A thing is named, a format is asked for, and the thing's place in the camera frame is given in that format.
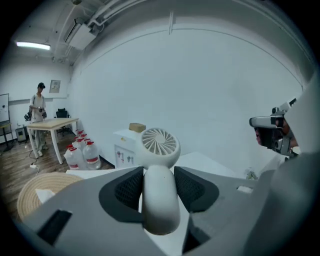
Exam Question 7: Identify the white cabinet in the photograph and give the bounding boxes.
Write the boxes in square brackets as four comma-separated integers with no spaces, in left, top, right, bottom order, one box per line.
[112,128,146,169]

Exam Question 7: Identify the white power strip with cable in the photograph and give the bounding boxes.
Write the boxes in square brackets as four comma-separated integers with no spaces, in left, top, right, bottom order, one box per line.
[29,149,40,176]

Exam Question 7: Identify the cluster of clear water jugs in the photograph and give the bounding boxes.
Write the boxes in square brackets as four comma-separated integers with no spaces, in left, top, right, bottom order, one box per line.
[63,128,102,171]

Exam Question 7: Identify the whiteboard on stand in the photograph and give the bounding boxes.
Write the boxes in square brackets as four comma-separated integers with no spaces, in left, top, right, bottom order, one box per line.
[0,93,14,152]

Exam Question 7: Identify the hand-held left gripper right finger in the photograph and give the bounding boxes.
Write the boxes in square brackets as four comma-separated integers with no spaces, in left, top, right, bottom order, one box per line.
[173,165,261,256]

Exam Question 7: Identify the grey paper shredder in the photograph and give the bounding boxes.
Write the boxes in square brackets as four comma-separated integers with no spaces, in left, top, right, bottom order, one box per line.
[15,126,29,144]

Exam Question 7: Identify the ceiling tube light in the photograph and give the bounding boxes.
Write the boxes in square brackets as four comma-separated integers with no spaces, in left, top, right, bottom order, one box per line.
[15,40,52,51]

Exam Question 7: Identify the head-mounted camera rig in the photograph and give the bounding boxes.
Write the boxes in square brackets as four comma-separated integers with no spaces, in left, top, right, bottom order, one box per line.
[248,97,300,159]

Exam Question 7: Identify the framed wall notice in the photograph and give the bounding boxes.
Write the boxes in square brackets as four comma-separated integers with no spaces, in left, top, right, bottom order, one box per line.
[49,79,62,94]

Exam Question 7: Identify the white tissue paper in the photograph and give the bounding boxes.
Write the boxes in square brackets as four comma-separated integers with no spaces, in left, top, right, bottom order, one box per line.
[34,188,56,204]

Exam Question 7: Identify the wooden table with white legs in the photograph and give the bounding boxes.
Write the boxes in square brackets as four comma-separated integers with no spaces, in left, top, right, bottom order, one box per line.
[25,117,80,165]

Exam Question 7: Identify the white ceiling air conditioner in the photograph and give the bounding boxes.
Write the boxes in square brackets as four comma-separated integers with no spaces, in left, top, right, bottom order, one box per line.
[64,22,98,51]

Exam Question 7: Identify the small potted plant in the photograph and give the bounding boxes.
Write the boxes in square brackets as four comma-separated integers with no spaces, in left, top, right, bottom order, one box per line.
[245,166,259,181]

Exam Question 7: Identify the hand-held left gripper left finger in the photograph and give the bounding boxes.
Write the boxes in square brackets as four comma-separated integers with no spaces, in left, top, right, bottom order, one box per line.
[22,165,166,256]

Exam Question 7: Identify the woven rope basket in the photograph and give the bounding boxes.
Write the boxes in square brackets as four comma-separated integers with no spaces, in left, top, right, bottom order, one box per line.
[16,172,85,221]

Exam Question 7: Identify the white handheld fan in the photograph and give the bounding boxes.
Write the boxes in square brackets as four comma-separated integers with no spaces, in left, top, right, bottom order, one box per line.
[138,127,182,236]

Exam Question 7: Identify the black office chair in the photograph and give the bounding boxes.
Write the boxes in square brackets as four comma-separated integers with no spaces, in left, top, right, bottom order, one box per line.
[55,107,72,137]

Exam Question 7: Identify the brown cardboard box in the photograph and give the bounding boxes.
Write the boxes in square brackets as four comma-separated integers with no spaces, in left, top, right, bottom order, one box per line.
[128,122,147,133]

